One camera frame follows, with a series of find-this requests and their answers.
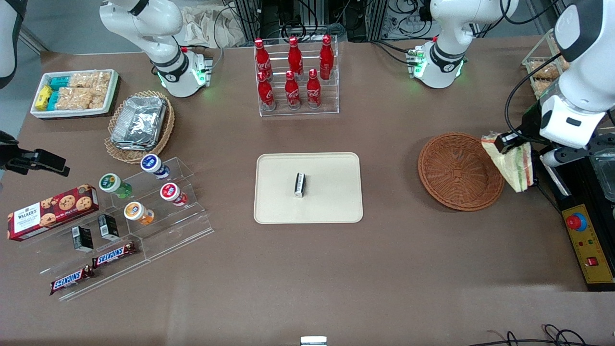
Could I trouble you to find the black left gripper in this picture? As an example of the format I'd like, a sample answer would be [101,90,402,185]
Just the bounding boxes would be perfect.
[495,99,543,153]

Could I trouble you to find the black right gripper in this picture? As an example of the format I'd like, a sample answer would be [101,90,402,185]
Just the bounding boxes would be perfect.
[0,131,70,176]

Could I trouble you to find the triangle sandwich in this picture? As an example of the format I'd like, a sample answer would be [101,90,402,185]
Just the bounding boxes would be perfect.
[481,134,535,193]

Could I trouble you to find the round brown wicker basket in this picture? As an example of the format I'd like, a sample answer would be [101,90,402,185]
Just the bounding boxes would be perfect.
[418,133,505,212]

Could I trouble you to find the oval light wicker basket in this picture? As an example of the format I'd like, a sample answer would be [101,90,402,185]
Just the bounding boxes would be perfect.
[104,90,175,164]

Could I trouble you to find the beige plastic tray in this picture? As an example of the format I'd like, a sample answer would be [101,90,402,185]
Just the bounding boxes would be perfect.
[254,152,364,224]

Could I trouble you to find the red Walkers cookie box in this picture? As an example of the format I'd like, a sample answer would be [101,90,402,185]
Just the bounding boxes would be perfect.
[7,184,100,242]

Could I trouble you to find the small bottle with green cap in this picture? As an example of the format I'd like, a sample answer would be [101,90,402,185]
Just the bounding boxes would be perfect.
[98,173,133,199]

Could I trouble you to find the clear bin with snacks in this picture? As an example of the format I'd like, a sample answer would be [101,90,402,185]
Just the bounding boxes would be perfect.
[522,28,570,99]

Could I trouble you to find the white rectangular snack bin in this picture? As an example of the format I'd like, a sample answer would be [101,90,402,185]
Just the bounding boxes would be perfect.
[30,69,120,119]

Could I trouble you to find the stack of foil trays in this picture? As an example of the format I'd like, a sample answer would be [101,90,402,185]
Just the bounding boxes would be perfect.
[111,96,167,151]

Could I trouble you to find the small bottle with orange cap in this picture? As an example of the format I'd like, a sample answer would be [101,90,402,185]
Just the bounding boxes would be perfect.
[124,201,155,226]

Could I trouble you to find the small bottle with blue cap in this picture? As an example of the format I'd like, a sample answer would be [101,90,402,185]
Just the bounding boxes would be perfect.
[140,154,170,180]

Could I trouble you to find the clear plastic container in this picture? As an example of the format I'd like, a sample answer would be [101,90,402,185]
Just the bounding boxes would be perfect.
[589,147,615,202]

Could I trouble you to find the Snickers chocolate bar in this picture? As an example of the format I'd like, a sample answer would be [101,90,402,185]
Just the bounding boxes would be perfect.
[49,266,95,296]
[91,241,136,269]

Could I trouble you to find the small bottle with red cap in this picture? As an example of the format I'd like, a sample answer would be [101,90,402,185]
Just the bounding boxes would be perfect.
[160,183,189,206]

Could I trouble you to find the black machine with yellow panel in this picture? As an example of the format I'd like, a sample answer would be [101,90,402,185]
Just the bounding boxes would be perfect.
[533,142,615,292]

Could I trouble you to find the clear acrylic stepped stand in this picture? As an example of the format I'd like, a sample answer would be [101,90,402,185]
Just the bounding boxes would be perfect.
[38,156,214,302]

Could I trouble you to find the clear acrylic bottle rack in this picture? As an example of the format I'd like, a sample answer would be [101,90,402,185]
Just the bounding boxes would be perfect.
[254,36,340,117]

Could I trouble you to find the red cola bottle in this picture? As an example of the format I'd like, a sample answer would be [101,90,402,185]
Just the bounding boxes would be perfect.
[287,37,304,77]
[257,71,277,111]
[320,35,334,80]
[254,38,273,80]
[284,71,301,110]
[307,69,321,109]

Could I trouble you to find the crumpled beige cloth bag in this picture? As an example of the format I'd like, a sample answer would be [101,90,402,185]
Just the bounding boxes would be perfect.
[182,4,246,49]

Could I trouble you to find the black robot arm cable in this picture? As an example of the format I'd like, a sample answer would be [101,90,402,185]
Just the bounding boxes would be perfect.
[504,53,563,142]

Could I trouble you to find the black loose cables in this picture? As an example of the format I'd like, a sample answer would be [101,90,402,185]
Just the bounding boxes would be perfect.
[468,324,589,346]

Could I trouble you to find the black metal frame rack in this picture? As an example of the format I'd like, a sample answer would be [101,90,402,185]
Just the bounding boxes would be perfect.
[233,0,433,43]

